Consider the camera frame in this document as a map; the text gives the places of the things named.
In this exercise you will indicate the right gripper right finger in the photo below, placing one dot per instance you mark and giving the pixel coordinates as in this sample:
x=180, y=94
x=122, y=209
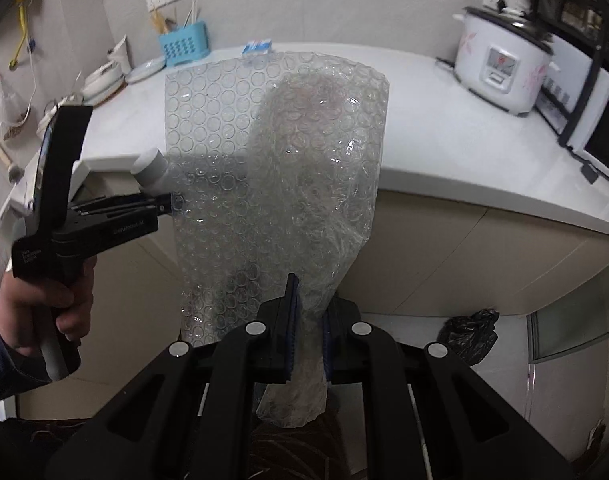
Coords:
x=356, y=352

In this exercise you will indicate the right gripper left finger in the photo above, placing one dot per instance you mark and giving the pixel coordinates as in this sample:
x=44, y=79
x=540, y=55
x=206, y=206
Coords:
x=260, y=352

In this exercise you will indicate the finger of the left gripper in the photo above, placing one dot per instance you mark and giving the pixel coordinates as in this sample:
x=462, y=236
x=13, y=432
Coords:
x=169, y=204
x=130, y=201

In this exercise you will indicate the white pill bottle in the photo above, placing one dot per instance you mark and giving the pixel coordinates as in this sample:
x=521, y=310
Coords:
x=151, y=170

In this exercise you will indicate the clear bubble wrap sheet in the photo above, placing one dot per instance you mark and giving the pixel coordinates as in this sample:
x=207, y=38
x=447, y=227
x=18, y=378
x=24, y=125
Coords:
x=274, y=168

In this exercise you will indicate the blue white milk carton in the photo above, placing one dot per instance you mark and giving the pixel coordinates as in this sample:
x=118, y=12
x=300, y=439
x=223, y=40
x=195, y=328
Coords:
x=260, y=47

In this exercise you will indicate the person's left hand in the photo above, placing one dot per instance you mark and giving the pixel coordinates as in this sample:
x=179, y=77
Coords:
x=23, y=304

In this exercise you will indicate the black garbage bag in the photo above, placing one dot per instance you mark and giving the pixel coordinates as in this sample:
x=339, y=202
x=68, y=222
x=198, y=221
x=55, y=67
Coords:
x=471, y=337

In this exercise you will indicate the white ridged plate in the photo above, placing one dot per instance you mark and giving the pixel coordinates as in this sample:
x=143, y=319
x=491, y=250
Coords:
x=146, y=70

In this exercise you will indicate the white pitcher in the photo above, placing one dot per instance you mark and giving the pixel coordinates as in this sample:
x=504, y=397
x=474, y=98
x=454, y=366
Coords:
x=120, y=54

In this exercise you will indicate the blue utensil holder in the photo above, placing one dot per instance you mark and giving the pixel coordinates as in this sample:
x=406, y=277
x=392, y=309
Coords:
x=186, y=44

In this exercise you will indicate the small black gadget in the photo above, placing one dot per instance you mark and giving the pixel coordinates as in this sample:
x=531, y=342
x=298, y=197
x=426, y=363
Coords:
x=590, y=173

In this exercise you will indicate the white microwave oven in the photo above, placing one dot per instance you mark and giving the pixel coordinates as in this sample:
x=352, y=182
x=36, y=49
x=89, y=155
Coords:
x=574, y=101

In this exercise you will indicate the white rice cooker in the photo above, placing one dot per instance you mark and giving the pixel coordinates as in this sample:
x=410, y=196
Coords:
x=503, y=58

